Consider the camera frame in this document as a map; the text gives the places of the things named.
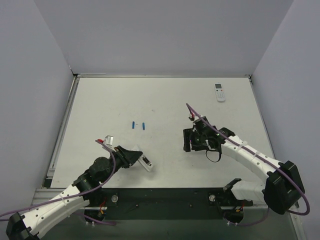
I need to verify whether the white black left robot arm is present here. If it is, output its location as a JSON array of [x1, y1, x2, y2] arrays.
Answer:
[[5, 144, 143, 240]]

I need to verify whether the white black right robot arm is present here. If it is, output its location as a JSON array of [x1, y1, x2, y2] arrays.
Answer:
[[183, 119, 305, 215]]

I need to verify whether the small white remote control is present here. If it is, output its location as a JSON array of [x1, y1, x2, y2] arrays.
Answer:
[[214, 83, 226, 103]]

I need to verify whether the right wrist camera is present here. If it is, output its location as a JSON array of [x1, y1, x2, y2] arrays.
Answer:
[[188, 112, 208, 123]]

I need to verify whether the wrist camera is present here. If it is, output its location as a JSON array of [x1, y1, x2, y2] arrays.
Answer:
[[188, 112, 208, 123], [97, 135, 114, 148]]

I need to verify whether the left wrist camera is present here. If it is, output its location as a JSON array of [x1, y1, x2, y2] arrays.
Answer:
[[97, 135, 114, 148]]

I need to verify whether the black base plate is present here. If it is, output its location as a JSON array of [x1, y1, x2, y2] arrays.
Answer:
[[84, 187, 253, 222]]

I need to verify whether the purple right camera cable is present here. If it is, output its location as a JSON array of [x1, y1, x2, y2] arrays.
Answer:
[[185, 102, 311, 216]]

